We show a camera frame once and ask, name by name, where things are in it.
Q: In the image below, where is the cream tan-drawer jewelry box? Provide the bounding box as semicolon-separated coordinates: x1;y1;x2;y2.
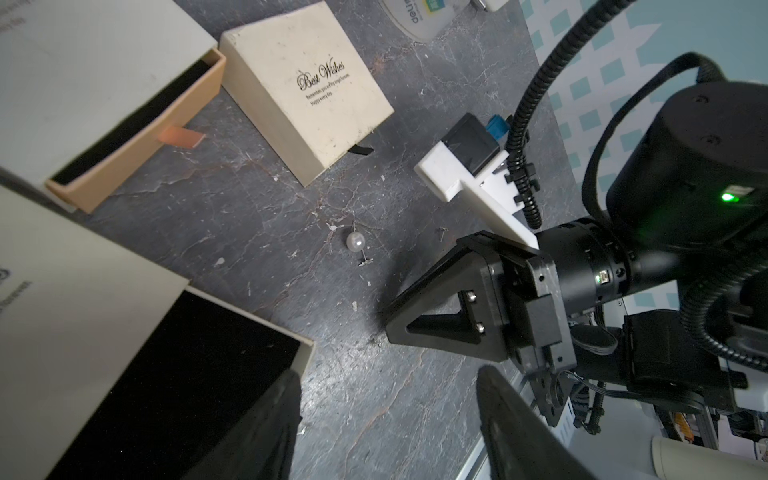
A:
1;1;226;213

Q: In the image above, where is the white pearl earring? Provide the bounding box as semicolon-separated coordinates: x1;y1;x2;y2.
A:
345;230;372;266

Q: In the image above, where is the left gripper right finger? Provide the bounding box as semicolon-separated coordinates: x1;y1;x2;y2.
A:
476;365;594;480

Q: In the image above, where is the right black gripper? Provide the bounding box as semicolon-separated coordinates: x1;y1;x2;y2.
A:
385;232;576;427

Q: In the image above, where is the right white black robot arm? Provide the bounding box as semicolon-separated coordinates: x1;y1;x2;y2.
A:
385;1;767;433

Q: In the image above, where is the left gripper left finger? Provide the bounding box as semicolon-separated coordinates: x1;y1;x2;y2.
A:
183;369;301;479

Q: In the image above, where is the clear tape roll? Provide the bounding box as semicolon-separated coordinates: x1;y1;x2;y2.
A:
380;0;470;43

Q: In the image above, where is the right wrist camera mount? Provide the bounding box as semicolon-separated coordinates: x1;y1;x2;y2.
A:
414;113;538;249

